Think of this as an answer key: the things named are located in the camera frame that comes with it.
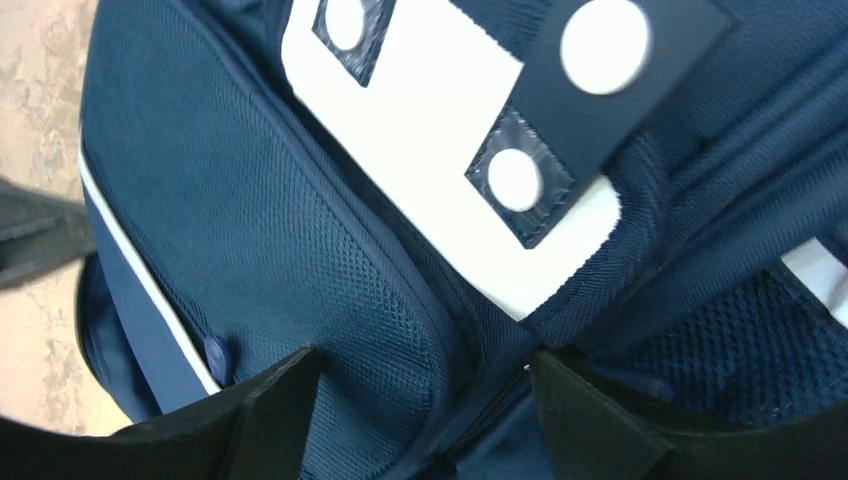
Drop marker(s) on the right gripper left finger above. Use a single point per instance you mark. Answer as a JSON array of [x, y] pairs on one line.
[[254, 430]]

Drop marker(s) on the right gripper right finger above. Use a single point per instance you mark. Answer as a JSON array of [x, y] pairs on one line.
[[597, 428]]

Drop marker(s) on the navy blue student backpack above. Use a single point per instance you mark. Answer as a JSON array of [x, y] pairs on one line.
[[429, 192]]

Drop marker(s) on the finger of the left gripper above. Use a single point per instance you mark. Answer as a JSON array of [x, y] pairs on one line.
[[40, 233]]

